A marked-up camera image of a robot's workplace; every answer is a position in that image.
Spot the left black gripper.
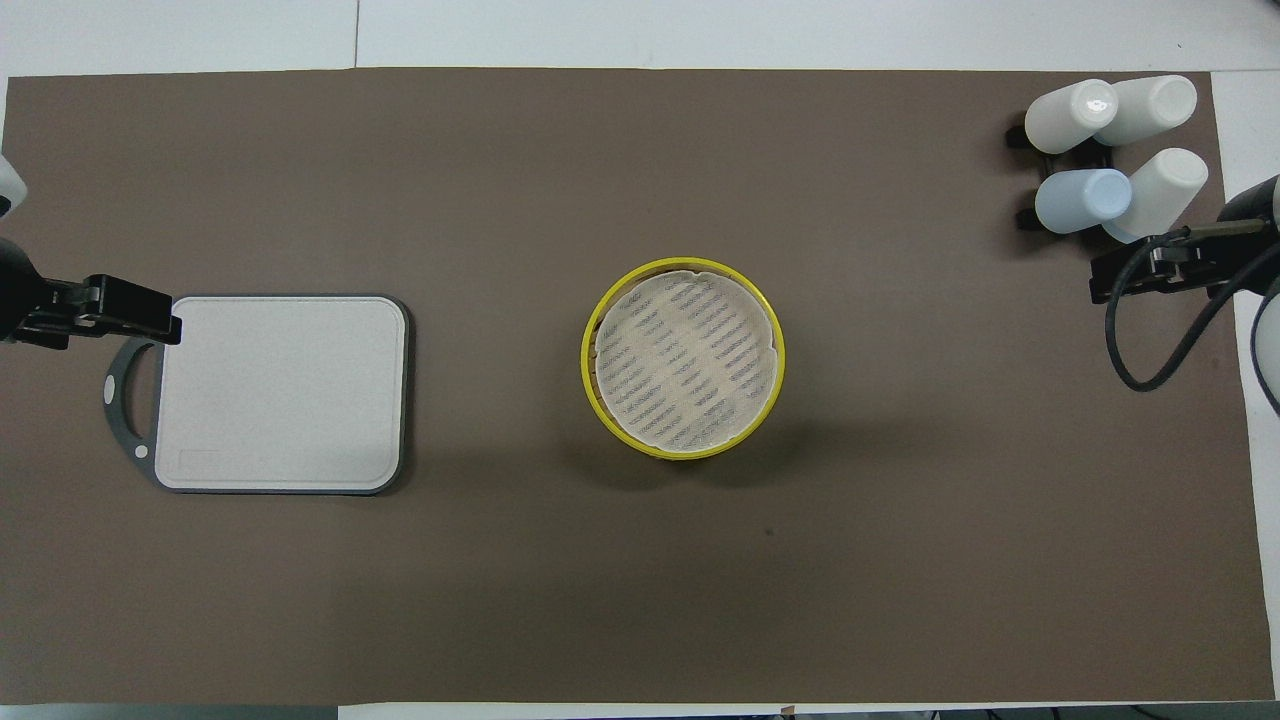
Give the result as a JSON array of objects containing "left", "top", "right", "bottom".
[{"left": 0, "top": 234, "right": 184, "bottom": 350}]

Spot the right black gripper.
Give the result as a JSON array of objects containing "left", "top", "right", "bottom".
[{"left": 1089, "top": 174, "right": 1280, "bottom": 305}]

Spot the white mesh steamer liner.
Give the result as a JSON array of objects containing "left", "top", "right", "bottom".
[{"left": 594, "top": 268, "right": 780, "bottom": 452}]

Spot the yellow rimmed bamboo steamer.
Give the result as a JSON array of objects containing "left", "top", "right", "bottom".
[{"left": 581, "top": 256, "right": 787, "bottom": 462}]

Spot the white bottle blue base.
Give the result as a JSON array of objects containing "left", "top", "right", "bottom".
[{"left": 1102, "top": 147, "right": 1210, "bottom": 245}]

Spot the light blue plastic bottle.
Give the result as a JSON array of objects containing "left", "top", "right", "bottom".
[{"left": 1034, "top": 167, "right": 1134, "bottom": 236}]

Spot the white plastic bottle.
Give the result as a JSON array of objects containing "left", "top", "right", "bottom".
[{"left": 1094, "top": 74, "right": 1199, "bottom": 147}]

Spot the white cutting board grey rim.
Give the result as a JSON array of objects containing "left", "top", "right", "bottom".
[{"left": 103, "top": 293, "right": 413, "bottom": 497}]

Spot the white bottle with glare spot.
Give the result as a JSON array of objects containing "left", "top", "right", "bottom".
[{"left": 1024, "top": 79, "right": 1120, "bottom": 156}]

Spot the black bottle rack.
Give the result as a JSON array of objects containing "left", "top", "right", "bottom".
[{"left": 1004, "top": 118, "right": 1117, "bottom": 233}]

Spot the brown table mat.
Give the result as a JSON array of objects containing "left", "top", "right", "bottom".
[{"left": 0, "top": 68, "right": 1273, "bottom": 707}]

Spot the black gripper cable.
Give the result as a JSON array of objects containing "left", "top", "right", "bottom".
[{"left": 1104, "top": 232, "right": 1280, "bottom": 419}]

